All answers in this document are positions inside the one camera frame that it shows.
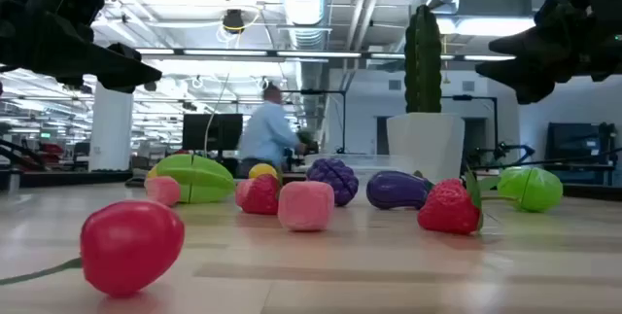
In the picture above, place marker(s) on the purple toy grapes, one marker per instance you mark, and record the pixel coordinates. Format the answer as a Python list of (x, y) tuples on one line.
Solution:
[(335, 178)]

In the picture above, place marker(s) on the white building column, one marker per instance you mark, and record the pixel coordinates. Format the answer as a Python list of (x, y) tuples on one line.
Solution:
[(111, 129)]

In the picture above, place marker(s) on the green toy leaf vegetable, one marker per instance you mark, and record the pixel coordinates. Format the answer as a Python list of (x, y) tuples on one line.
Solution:
[(204, 180)]

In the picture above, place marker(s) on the black background stand frame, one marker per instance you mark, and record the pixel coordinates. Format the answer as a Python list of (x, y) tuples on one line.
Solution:
[(321, 92), (469, 97)]

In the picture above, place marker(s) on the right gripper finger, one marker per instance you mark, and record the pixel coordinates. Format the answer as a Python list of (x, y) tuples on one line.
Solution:
[(527, 78), (544, 42)]

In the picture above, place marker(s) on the yellow toy lemon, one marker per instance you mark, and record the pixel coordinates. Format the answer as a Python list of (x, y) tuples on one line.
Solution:
[(151, 173), (262, 170)]

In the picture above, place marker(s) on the green cactus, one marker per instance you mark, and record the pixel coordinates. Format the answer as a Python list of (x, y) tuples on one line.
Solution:
[(423, 61)]

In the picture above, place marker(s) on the red toy cherry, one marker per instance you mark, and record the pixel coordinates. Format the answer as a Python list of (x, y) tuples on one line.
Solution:
[(131, 246)]

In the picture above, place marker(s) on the black background robot arm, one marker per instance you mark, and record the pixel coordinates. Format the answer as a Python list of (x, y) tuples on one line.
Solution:
[(515, 149), (307, 142)]

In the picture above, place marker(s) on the pink foam toy fruit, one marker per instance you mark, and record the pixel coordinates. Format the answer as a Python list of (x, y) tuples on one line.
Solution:
[(162, 191), (239, 192), (305, 205)]

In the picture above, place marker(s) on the white hexagonal plant pot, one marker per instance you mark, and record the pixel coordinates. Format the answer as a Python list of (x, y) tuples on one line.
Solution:
[(427, 144)]

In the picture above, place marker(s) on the black background cabinet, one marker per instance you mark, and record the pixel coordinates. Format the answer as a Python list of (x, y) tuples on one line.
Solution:
[(578, 144)]

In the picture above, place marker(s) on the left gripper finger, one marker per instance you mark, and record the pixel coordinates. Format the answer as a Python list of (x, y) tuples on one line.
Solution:
[(78, 8), (121, 73)]

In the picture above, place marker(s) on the black ceiling camera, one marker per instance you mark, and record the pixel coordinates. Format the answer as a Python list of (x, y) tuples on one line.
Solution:
[(233, 20)]

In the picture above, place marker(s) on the purple toy eggplant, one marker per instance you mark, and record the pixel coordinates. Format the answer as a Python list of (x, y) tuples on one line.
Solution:
[(396, 190)]

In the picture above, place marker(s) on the black background monitor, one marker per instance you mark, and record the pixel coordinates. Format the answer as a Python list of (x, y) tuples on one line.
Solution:
[(212, 131)]

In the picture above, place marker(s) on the person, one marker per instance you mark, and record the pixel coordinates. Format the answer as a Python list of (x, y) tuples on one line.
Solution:
[(267, 134)]

